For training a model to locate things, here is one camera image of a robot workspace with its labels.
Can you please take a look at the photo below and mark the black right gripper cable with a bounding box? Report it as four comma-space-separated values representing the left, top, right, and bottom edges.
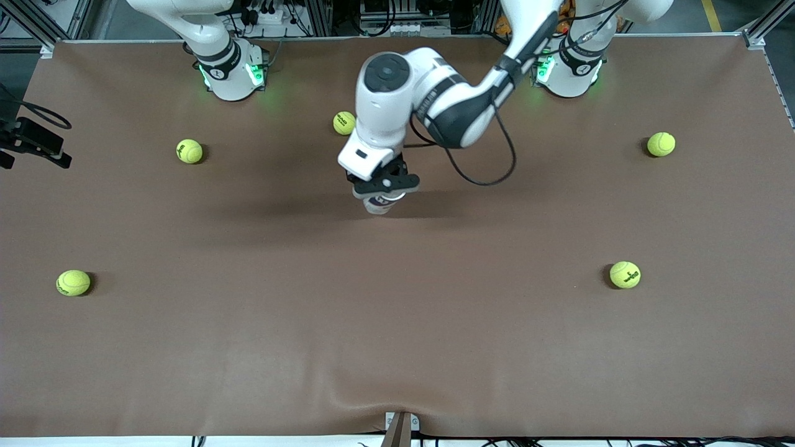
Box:
0, 84, 73, 130

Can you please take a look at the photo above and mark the white power strip with plugs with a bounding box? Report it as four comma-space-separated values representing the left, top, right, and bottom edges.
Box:
245, 5, 286, 25

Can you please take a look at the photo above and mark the white blue tennis ball can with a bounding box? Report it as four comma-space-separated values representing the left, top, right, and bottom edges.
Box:
363, 191, 406, 215

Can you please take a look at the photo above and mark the bag of orange balls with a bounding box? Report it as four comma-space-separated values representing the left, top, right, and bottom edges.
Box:
495, 0, 573, 35

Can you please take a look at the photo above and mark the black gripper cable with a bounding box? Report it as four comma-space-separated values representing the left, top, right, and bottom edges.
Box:
0, 84, 73, 130
409, 109, 517, 187

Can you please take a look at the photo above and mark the brown table cover mat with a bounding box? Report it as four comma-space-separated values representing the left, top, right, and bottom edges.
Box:
0, 34, 795, 438

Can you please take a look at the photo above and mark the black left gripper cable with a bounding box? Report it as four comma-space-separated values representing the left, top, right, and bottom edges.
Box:
409, 109, 517, 187

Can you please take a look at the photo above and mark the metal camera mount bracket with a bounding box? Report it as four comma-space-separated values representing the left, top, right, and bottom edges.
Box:
380, 411, 420, 447

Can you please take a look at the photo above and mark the long white power strip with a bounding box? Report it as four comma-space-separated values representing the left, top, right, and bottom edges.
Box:
360, 22, 451, 37

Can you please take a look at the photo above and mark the aluminium frame profile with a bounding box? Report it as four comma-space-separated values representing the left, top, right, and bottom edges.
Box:
0, 0, 57, 58
742, 0, 795, 50

